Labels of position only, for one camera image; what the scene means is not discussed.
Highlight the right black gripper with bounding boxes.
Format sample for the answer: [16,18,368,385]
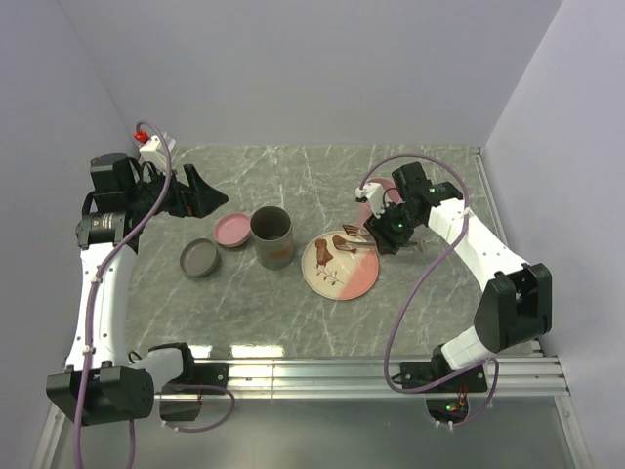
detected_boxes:
[364,198,422,256]

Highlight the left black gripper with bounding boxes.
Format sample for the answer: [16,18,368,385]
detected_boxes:
[127,161,228,219]

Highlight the metal food tongs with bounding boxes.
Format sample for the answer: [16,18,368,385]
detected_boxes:
[336,224,427,254]

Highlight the red chicken drumstick toy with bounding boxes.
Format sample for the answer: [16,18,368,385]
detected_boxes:
[332,235,357,254]

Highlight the brown meat rib toy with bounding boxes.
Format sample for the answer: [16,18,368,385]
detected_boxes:
[314,238,333,266]

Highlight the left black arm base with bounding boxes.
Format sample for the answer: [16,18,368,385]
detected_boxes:
[159,362,230,423]

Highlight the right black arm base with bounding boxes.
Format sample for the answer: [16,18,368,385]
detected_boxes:
[392,362,489,425]

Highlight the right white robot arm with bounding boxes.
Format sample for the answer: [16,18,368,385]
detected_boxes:
[354,154,553,394]

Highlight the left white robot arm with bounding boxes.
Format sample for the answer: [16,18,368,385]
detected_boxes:
[46,153,229,427]

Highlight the tall pink container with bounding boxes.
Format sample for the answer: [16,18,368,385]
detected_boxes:
[356,177,402,228]

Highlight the pink lid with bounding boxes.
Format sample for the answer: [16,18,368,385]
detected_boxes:
[213,212,251,248]

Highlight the grey lid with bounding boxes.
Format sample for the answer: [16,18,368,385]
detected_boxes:
[180,238,221,278]

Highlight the pink and white plate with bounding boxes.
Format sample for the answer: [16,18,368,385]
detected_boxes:
[301,231,380,301]

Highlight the tall grey container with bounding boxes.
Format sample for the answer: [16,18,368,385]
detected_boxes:
[250,206,295,271]

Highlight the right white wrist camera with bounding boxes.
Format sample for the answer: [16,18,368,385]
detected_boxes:
[354,183,387,219]

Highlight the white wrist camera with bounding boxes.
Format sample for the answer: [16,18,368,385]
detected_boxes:
[139,135,167,172]
[354,183,387,219]

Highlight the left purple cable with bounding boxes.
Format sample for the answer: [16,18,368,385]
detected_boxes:
[71,119,173,469]

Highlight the purple cable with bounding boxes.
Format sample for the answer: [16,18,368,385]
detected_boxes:
[71,119,173,469]
[359,154,500,427]

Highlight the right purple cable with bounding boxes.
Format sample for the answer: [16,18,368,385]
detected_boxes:
[359,154,500,427]

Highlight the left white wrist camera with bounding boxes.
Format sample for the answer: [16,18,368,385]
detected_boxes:
[139,135,167,172]

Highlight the aluminium frame rail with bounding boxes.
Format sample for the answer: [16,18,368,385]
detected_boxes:
[46,357,569,410]

